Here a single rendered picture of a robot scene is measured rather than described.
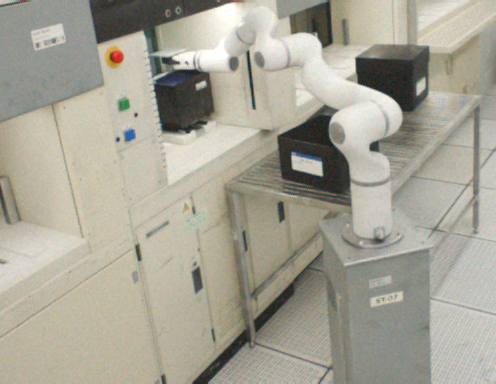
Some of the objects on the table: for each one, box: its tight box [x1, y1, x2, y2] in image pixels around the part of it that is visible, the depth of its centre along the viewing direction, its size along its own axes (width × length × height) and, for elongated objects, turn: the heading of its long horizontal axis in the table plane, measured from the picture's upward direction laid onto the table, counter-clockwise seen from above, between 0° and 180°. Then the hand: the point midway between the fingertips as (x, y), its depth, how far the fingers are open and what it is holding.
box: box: [355, 44, 430, 111], centre depth 315 cm, size 29×29×25 cm
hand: (169, 58), depth 256 cm, fingers open, 4 cm apart
